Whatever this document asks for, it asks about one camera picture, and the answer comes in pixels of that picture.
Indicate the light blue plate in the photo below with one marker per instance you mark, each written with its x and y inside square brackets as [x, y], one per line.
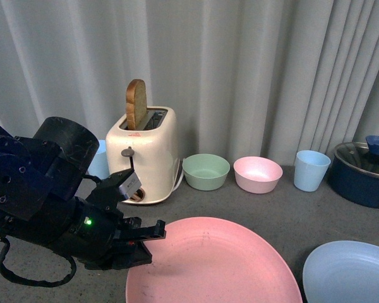
[342, 271]

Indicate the green bowl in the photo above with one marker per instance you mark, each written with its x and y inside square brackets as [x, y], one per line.
[205, 172]

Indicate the brown bread slice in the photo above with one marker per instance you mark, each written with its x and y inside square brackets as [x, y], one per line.
[136, 103]

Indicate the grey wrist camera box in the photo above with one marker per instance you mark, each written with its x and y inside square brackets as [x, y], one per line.
[129, 185]

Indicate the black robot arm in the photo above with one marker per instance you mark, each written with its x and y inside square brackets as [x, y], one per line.
[39, 178]

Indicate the light blue cup left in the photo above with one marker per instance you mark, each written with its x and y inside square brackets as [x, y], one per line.
[99, 165]

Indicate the dark blue saucepan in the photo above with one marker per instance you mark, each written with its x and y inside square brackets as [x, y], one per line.
[360, 188]

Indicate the pink plate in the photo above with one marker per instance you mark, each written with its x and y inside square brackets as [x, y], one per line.
[204, 259]

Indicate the cream white toaster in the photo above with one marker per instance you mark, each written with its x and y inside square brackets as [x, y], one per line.
[156, 158]

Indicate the grey curtain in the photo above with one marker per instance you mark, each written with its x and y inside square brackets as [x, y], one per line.
[264, 78]

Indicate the light blue cup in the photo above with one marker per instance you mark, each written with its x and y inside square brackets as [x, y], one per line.
[99, 165]
[310, 169]

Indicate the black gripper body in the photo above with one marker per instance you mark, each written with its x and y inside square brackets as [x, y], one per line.
[96, 228]

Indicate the light blue cup right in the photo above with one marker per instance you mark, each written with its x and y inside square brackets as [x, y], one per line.
[310, 169]

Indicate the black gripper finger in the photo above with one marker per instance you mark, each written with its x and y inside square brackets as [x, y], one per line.
[130, 254]
[133, 231]

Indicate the glass lid blue knob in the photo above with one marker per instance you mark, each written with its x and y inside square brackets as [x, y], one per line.
[362, 157]

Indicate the pink bowl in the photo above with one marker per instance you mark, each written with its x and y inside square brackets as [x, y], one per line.
[257, 175]

